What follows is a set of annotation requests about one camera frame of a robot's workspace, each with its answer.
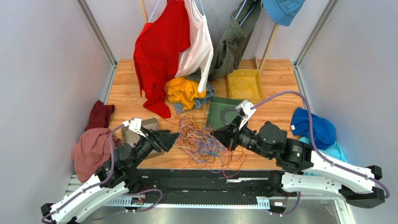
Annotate turquoise cloth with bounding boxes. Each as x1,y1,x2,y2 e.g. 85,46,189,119
298,137,349,163

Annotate dusty pink cloth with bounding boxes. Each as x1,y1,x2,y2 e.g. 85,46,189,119
71,128,121,182

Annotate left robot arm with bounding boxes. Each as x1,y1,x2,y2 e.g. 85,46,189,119
41,118,180,224

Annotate wooden rack pole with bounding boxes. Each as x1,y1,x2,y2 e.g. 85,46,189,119
253,22,279,75

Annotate yellow plastic tray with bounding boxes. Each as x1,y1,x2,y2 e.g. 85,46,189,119
225,69,264,104

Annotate yellow crumpled garment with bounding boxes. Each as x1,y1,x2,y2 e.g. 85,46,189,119
164,77,206,110

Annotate grey-blue cloth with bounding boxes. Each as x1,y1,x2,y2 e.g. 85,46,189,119
172,82,215,114

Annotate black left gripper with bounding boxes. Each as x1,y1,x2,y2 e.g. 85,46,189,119
129,126,180,170

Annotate maroon cloth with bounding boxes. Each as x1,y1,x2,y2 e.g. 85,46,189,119
85,100,115,131

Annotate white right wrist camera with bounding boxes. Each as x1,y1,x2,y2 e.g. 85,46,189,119
235,100,256,130

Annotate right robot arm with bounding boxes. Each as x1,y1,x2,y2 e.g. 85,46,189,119
213,100,390,209

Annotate red hanging shirt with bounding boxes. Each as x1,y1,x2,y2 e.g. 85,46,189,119
133,0,191,119

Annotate multicolour cable pile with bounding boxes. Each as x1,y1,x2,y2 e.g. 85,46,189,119
168,114,247,178

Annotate yellow cable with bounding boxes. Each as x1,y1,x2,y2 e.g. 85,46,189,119
229,76,264,99

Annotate light blue bucket hat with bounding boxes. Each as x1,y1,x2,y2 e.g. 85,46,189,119
262,0,305,27

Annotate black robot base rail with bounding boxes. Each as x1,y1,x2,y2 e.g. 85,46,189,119
112,168,386,209

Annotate dark blue cloth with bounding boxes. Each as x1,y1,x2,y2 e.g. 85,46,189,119
291,107,336,150

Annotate white hanging tank top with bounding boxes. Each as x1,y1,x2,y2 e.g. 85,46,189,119
175,0,213,93

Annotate grey plastic tray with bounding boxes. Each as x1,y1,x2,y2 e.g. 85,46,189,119
121,118,165,159

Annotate olive green hanging garment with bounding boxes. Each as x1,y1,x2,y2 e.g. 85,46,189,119
208,0,262,80

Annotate green plastic tray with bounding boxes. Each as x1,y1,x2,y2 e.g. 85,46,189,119
206,96,241,129

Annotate coiled black cable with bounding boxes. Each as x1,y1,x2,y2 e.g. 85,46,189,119
220,106,240,126

